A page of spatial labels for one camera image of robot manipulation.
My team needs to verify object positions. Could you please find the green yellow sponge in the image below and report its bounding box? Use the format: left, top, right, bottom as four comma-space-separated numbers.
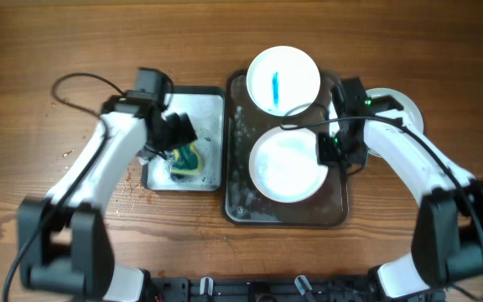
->
170, 143, 203, 175

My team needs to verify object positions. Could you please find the white stained plate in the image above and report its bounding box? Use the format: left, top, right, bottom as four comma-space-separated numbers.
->
246, 46, 321, 117
365, 88, 424, 160
248, 127, 329, 204

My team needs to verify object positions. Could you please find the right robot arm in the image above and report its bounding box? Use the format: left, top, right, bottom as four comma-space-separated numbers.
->
316, 78, 483, 301

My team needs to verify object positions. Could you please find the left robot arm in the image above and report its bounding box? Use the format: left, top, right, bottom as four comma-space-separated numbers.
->
2, 68, 197, 301

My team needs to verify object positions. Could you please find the small black water tray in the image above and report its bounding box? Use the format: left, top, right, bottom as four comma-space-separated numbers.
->
142, 86, 226, 191

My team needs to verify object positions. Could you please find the dark brown serving tray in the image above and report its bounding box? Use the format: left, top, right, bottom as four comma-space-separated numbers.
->
221, 69, 350, 229

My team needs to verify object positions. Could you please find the right black cable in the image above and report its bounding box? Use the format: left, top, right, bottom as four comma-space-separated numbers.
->
278, 102, 483, 302

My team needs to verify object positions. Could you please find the black cable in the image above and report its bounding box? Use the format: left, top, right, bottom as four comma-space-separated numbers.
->
1, 72, 126, 302
278, 102, 483, 302

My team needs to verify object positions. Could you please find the left black cable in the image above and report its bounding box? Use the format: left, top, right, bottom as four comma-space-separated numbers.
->
1, 72, 126, 302

